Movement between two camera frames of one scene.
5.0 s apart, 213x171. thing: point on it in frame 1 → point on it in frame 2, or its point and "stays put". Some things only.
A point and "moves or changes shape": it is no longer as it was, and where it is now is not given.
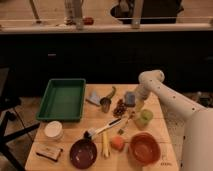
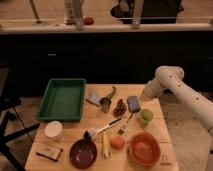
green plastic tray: (62, 100) stays put
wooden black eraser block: (50, 152) stays put
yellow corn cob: (106, 144) stays put
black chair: (8, 102) stays put
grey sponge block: (130, 99) moves or changes shape
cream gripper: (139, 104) → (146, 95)
